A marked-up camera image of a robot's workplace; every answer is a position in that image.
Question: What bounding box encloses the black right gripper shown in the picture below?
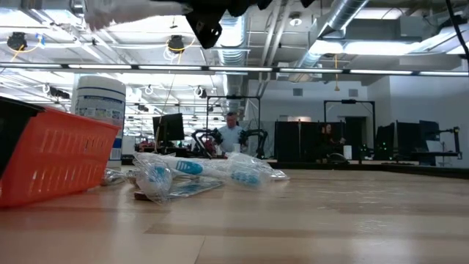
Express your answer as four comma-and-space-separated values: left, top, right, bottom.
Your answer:
149, 0, 316, 50

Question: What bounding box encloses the bagged black comb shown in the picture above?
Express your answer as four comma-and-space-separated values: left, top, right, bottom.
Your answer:
134, 177, 225, 203

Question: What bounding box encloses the long LED light bar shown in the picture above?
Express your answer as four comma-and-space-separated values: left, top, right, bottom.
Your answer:
0, 62, 469, 77

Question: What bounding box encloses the black computer monitor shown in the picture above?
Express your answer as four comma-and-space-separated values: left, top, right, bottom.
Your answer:
152, 112, 185, 143

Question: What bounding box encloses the person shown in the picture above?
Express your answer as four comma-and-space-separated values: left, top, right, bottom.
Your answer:
215, 111, 247, 154
321, 123, 346, 159

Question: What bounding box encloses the white wipes canister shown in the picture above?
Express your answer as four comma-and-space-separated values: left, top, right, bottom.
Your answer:
70, 75, 128, 172

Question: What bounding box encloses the black partition panel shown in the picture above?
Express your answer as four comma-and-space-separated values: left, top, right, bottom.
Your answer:
274, 120, 345, 165

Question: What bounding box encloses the orange plastic basket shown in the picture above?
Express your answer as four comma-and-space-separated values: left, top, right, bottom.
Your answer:
0, 106, 122, 209

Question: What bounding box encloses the dark monitor bank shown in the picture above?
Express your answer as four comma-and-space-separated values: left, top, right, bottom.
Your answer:
374, 120, 440, 162

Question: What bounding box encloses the ceiling cable reel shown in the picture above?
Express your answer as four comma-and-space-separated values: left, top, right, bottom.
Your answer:
165, 34, 198, 56
6, 31, 42, 56

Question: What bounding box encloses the silver ventilation duct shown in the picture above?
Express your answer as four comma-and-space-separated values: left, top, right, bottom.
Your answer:
292, 0, 371, 70
208, 10, 251, 111

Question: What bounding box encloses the yellow hanging cord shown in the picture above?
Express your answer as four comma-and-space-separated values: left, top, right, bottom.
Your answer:
332, 54, 341, 92

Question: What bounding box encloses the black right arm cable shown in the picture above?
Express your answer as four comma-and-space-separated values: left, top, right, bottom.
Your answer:
445, 0, 469, 62

